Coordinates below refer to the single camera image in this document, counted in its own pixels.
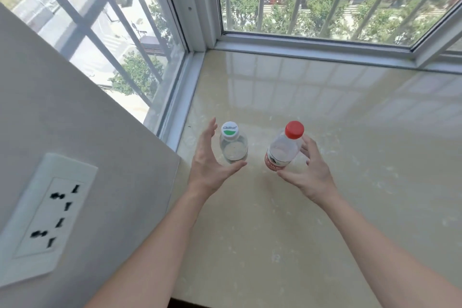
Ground person's left forearm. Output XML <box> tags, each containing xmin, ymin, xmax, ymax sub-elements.
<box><xmin>85</xmin><ymin>186</ymin><xmax>208</xmax><ymax>308</ymax></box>

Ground person's right hand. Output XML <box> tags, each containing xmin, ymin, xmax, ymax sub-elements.
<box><xmin>276</xmin><ymin>135</ymin><xmax>340</xmax><ymax>208</ymax></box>

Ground red-capped clear water bottle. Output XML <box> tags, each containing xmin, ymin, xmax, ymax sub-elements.
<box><xmin>264</xmin><ymin>121</ymin><xmax>305</xmax><ymax>173</ymax></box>

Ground person's left hand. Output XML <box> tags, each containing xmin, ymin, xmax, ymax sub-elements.
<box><xmin>187</xmin><ymin>117</ymin><xmax>248</xmax><ymax>199</ymax></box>

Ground green street tree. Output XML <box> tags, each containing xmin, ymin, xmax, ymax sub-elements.
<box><xmin>108</xmin><ymin>51</ymin><xmax>165</xmax><ymax>97</ymax></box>

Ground white-capped clear water bottle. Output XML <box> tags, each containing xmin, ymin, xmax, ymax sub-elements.
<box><xmin>219</xmin><ymin>121</ymin><xmax>249</xmax><ymax>165</ymax></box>

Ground person's right forearm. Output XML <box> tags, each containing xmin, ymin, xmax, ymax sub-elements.
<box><xmin>320</xmin><ymin>193</ymin><xmax>462</xmax><ymax>308</ymax></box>

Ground white window frame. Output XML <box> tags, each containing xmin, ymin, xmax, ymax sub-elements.
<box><xmin>150</xmin><ymin>0</ymin><xmax>217</xmax><ymax>151</ymax></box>
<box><xmin>202</xmin><ymin>0</ymin><xmax>462</xmax><ymax>74</ymax></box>

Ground white wall power socket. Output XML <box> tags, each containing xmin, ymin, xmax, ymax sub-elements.
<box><xmin>0</xmin><ymin>153</ymin><xmax>99</xmax><ymax>288</ymax></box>

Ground row of green street trees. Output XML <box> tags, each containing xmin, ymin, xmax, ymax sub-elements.
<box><xmin>220</xmin><ymin>0</ymin><xmax>444</xmax><ymax>45</ymax></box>

